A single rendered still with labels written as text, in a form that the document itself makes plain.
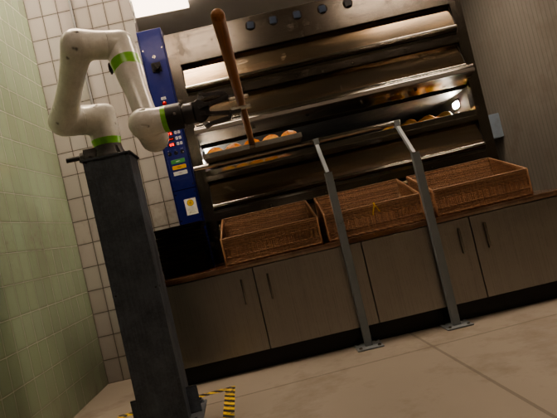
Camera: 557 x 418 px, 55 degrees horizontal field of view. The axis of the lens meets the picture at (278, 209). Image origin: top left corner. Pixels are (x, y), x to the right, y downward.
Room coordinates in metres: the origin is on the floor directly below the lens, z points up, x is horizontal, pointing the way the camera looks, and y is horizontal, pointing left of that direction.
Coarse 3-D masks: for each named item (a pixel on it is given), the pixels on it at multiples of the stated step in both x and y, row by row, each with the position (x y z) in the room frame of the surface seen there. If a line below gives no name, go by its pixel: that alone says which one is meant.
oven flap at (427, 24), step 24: (384, 24) 3.47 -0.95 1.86; (408, 24) 3.45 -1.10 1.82; (432, 24) 3.44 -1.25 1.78; (264, 48) 3.46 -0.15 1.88; (288, 48) 3.45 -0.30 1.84; (312, 48) 3.44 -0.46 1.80; (336, 48) 3.43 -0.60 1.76; (360, 48) 3.39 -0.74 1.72; (192, 72) 3.43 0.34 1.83; (216, 72) 3.42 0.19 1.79; (240, 72) 3.41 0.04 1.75; (264, 72) 3.40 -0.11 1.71
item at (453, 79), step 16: (416, 80) 3.30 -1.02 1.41; (432, 80) 3.31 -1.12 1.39; (448, 80) 3.37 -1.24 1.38; (464, 80) 3.43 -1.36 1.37; (352, 96) 3.29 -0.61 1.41; (368, 96) 3.32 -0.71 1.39; (384, 96) 3.38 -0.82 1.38; (400, 96) 3.44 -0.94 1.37; (288, 112) 3.28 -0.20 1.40; (304, 112) 3.33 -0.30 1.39; (320, 112) 3.39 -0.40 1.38; (336, 112) 3.45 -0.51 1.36; (224, 128) 3.28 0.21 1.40; (240, 128) 3.34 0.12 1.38; (256, 128) 3.40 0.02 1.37; (272, 128) 3.46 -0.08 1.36
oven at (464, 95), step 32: (448, 0) 3.45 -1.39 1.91; (448, 32) 3.52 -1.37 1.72; (320, 64) 3.43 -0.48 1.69; (352, 64) 3.44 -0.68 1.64; (192, 96) 3.42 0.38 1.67; (416, 96) 3.53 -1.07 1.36; (448, 96) 3.72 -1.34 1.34; (480, 96) 3.45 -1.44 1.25; (192, 128) 3.42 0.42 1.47; (288, 128) 3.52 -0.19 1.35; (320, 128) 3.78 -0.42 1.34; (352, 128) 4.15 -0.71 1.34; (384, 128) 4.58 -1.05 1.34; (480, 128) 3.45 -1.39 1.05; (192, 160) 3.42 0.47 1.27; (288, 160) 3.43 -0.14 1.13; (448, 160) 3.44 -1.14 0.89; (320, 192) 3.43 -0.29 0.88
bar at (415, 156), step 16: (368, 128) 3.06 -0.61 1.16; (400, 128) 3.04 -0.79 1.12; (304, 144) 3.06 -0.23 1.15; (224, 160) 3.05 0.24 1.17; (240, 160) 3.06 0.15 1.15; (416, 160) 2.84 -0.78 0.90; (416, 176) 2.86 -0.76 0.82; (336, 192) 2.83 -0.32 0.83; (336, 208) 2.83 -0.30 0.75; (432, 208) 2.84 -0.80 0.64; (336, 224) 2.86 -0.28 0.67; (432, 224) 2.84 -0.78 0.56; (432, 240) 2.86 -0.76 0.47; (352, 272) 2.83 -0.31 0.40; (352, 288) 2.83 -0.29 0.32; (448, 288) 2.84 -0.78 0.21; (448, 304) 2.84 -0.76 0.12; (464, 320) 2.89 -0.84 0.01; (368, 336) 2.83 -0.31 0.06
